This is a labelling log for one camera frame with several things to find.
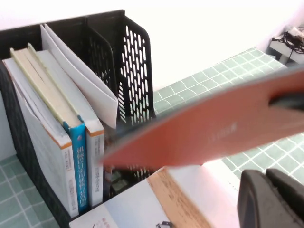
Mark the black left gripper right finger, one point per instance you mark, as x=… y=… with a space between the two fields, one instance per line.
x=287 y=102

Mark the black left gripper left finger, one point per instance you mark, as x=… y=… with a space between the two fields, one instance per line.
x=266 y=204

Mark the red cover book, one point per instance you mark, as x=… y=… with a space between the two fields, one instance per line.
x=202 y=133

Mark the white book orange stripe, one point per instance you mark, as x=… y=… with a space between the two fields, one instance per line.
x=95 y=166
x=47 y=154

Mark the blue spine book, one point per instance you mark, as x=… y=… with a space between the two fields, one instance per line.
x=79 y=166

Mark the black plastic book holder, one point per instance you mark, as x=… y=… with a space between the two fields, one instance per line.
x=71 y=26

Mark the white box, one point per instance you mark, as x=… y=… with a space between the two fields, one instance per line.
x=276 y=47

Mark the green checked tablecloth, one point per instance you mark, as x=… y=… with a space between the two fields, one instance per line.
x=190 y=88

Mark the AgileX robot brochure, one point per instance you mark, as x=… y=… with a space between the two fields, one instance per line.
x=142 y=209

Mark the white curved magazine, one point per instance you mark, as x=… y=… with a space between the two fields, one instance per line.
x=90 y=90

